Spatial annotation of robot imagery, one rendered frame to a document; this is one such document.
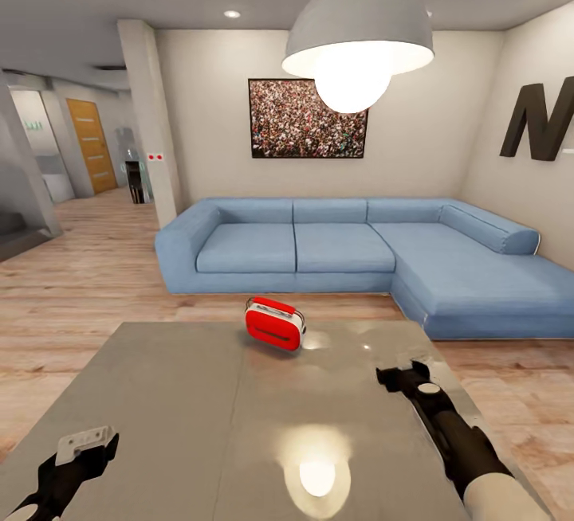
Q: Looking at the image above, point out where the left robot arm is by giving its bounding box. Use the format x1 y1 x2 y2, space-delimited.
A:
4 425 119 521

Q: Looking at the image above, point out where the radio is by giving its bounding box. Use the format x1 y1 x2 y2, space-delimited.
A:
245 297 306 351

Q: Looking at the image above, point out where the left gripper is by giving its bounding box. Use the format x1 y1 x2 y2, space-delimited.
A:
38 433 119 498

